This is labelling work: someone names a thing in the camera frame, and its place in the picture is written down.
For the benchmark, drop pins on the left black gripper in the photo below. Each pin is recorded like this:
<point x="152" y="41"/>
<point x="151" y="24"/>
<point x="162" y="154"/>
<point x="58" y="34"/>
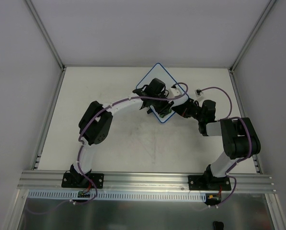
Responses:
<point x="162" y="107"/>

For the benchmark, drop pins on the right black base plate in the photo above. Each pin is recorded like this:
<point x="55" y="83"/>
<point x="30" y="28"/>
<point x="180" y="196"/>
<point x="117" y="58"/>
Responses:
<point x="201" y="182"/>

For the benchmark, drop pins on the right aluminium frame post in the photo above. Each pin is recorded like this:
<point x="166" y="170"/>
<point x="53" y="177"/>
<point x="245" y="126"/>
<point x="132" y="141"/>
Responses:
<point x="254" y="31"/>

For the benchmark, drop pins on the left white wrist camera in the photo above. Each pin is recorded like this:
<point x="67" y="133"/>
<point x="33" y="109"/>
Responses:
<point x="174" y="92"/>

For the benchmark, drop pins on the aluminium mounting rail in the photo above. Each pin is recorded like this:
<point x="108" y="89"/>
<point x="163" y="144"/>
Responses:
<point x="147" y="182"/>

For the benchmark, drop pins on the white slotted cable duct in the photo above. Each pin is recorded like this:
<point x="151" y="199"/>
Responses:
<point x="118" y="195"/>

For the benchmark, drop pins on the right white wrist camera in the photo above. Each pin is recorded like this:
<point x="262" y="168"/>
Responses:
<point x="199" y="94"/>

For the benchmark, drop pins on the aluminium frame post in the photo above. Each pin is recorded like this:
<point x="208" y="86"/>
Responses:
<point x="40" y="25"/>
<point x="254" y="31"/>

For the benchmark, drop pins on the blue framed whiteboard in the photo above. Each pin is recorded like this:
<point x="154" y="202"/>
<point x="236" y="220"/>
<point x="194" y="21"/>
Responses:
<point x="157" y="73"/>

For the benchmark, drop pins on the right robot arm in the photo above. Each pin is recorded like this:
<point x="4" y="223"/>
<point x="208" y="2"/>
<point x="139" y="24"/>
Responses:
<point x="239" y="140"/>

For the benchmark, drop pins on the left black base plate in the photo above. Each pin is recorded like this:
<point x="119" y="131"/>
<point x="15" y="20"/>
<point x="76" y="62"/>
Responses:
<point x="77" y="180"/>

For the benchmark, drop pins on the black object on floor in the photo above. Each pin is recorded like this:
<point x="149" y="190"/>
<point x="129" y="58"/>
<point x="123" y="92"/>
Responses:
<point x="218" y="225"/>

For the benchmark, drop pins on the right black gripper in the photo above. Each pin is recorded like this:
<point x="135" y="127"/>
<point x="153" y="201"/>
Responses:
<point x="181" y="109"/>

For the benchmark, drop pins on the left aluminium frame post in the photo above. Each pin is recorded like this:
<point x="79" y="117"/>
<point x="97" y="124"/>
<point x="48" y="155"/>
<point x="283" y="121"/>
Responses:
<point x="40" y="25"/>

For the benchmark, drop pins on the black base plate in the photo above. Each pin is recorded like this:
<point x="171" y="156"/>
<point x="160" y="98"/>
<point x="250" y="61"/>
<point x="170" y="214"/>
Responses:
<point x="77" y="180"/>
<point x="201" y="182"/>

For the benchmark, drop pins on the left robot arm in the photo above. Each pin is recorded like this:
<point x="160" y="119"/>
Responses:
<point x="95" y="125"/>

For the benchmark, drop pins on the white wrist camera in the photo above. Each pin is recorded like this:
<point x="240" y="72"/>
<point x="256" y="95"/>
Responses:
<point x="199" y="94"/>
<point x="174" y="92"/>

